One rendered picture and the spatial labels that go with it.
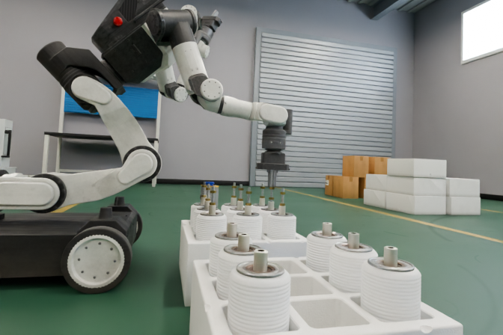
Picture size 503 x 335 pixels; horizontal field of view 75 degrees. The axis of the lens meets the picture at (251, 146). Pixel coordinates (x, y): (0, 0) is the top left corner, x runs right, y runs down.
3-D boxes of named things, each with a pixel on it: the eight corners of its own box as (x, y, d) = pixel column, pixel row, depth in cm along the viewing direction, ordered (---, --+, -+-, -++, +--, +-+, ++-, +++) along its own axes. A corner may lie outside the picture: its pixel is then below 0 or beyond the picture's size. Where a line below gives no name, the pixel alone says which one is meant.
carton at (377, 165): (388, 178, 478) (389, 157, 480) (374, 177, 473) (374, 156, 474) (376, 177, 507) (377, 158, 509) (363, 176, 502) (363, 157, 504)
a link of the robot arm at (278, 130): (266, 136, 118) (267, 105, 119) (257, 138, 129) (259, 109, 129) (296, 138, 121) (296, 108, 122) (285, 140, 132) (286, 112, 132)
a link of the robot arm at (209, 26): (206, 26, 186) (197, 42, 182) (198, 13, 178) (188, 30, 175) (225, 27, 180) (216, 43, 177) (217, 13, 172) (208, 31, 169)
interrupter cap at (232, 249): (227, 258, 59) (227, 253, 59) (220, 247, 66) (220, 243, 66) (268, 256, 60) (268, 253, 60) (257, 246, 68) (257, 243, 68)
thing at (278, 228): (266, 264, 115) (267, 211, 116) (293, 265, 114) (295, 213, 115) (265, 273, 106) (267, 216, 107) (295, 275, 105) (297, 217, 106)
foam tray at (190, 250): (184, 306, 94) (188, 243, 95) (178, 265, 132) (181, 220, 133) (310, 298, 104) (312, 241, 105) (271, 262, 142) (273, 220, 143)
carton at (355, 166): (368, 177, 468) (368, 156, 470) (353, 176, 461) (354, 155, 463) (355, 176, 497) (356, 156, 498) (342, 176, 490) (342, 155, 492)
